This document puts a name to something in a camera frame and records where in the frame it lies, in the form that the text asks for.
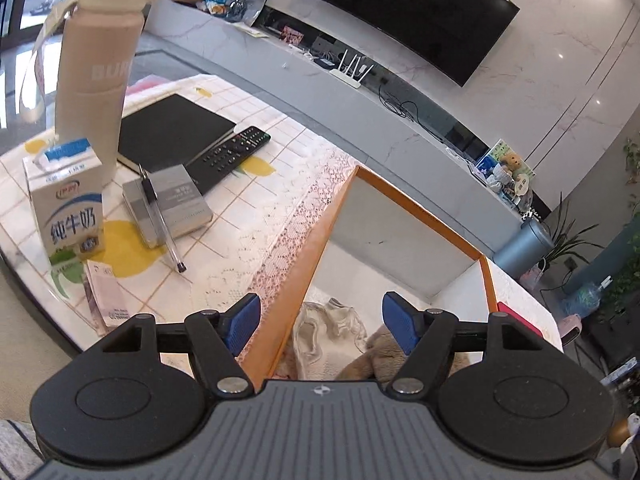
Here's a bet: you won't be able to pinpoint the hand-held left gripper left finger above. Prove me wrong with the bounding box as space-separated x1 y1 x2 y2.
100 293 262 399

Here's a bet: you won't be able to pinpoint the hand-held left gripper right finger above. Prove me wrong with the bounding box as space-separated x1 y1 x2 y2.
382 292 543 399

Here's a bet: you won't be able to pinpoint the beige cloth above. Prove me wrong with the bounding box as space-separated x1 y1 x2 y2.
336 322 471 383

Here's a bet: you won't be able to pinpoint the orange storage box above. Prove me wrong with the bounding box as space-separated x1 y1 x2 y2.
242 165 501 396

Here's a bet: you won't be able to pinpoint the cream cloth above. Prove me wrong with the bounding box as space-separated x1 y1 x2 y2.
291 297 373 381

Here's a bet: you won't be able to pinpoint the checkered lemon print tablecloth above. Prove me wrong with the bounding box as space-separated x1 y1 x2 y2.
0 74 351 351

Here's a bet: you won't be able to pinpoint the red card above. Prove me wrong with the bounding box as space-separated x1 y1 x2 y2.
495 301 543 341

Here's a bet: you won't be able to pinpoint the clear ballpoint pen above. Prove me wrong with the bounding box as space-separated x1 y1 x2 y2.
138 162 187 274

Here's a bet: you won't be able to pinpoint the grey rectangular box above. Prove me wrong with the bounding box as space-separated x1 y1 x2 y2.
122 164 214 248

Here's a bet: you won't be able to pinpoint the pink paper slip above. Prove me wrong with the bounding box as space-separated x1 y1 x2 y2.
84 259 132 336

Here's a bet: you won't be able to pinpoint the blue-grey trash bin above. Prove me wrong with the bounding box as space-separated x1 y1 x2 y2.
492 220 556 278

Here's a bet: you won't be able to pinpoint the pink space heater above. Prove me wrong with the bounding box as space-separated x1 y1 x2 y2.
560 312 585 346

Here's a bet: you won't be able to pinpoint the black remote control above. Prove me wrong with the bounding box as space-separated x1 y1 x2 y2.
185 126 272 196

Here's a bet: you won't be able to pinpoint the blue water jug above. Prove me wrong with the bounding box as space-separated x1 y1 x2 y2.
562 276 613 318

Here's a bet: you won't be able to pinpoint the small teddy bear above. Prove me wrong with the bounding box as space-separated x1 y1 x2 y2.
492 152 523 193

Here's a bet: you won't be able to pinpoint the long-leaf potted plant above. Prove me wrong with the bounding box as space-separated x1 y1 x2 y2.
542 192 608 271

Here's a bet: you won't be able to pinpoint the plush toys and books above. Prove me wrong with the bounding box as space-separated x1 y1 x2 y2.
475 139 536 201

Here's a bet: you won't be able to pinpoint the white blue milk carton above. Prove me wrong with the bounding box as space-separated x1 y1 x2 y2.
22 137 106 301

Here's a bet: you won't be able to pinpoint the black notebook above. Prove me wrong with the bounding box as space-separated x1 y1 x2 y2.
117 92 237 171

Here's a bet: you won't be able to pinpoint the white marble tv cabinet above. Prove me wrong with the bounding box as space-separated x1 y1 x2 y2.
145 0 526 256

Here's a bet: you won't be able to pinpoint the leafy green shelf plant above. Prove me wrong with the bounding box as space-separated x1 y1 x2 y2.
607 137 640 321

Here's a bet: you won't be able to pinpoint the white router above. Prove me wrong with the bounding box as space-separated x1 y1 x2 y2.
329 50 376 90

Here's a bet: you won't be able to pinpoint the grey patterned cloth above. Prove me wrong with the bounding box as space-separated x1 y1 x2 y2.
0 417 46 480

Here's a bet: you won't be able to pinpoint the pink water bottle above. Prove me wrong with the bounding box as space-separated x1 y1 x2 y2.
17 0 167 188

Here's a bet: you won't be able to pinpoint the black cables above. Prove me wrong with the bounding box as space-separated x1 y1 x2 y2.
377 77 426 123

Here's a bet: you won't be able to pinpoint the black wall television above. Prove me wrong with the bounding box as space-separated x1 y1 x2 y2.
296 0 521 87

